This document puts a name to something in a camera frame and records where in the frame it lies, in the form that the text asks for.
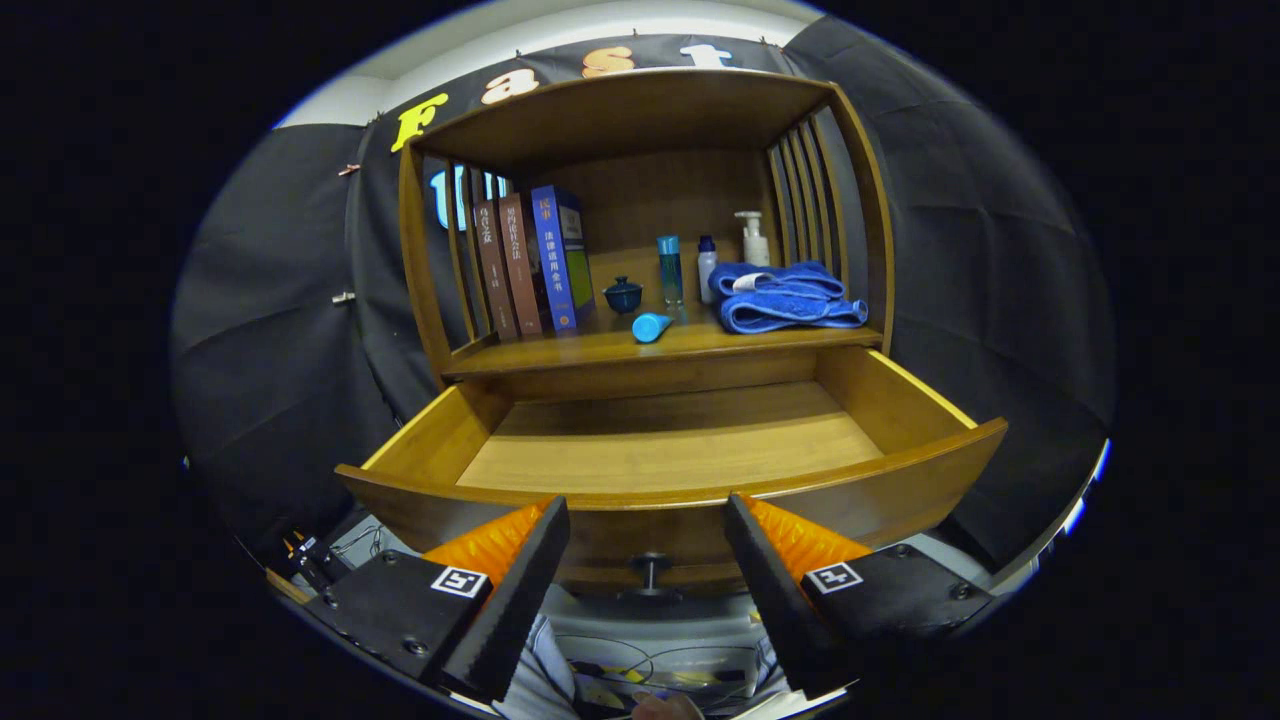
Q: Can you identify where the white pump bottle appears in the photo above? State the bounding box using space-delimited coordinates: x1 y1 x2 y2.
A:
735 210 771 268

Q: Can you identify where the black backdrop cloth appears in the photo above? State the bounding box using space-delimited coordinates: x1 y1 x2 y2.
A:
170 33 1116 576

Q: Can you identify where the wooden drawer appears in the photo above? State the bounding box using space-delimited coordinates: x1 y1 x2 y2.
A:
335 345 1009 601

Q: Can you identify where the reddish brown book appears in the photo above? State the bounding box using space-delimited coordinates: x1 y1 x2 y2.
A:
497 193 546 337

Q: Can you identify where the wooden countertop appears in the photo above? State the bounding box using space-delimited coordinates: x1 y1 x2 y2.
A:
443 290 886 378

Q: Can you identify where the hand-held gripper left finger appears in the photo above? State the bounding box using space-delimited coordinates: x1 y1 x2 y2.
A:
305 495 571 703

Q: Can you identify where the teal clear bottle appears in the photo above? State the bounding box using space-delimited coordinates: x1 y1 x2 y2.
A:
657 235 684 306

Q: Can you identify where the folded blue towel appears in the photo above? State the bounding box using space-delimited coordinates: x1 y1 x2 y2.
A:
708 261 869 334

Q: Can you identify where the tangle of floor cables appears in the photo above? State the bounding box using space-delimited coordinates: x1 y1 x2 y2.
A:
560 630 781 716

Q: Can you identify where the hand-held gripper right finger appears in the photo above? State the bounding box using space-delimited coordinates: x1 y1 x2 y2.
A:
725 492 1001 701

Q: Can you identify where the blue book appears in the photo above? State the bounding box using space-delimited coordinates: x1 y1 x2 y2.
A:
531 184 597 333

